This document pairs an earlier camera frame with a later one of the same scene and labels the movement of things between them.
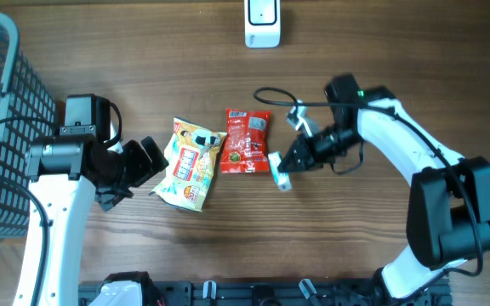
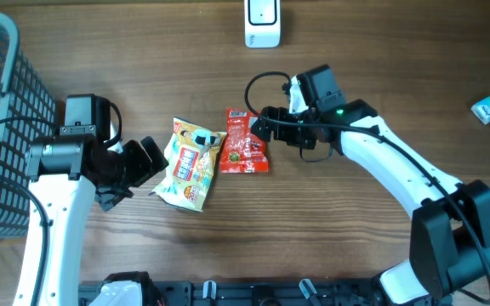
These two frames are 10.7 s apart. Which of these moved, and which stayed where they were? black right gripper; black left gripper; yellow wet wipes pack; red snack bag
Moved: black right gripper
Stayed: red snack bag; yellow wet wipes pack; black left gripper
